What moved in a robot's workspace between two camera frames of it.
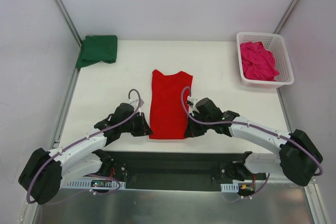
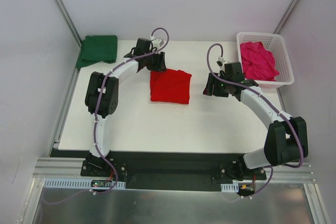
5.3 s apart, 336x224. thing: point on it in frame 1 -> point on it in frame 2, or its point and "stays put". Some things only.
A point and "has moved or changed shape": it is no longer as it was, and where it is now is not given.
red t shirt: x=167 y=114 has moved or changed shape
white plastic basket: x=274 y=43 stays put
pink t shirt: x=258 y=62 stays put
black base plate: x=177 y=170 stays put
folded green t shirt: x=95 y=49 stays put
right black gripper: x=197 y=125 -> x=214 y=86
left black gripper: x=137 y=125 -> x=156 y=62
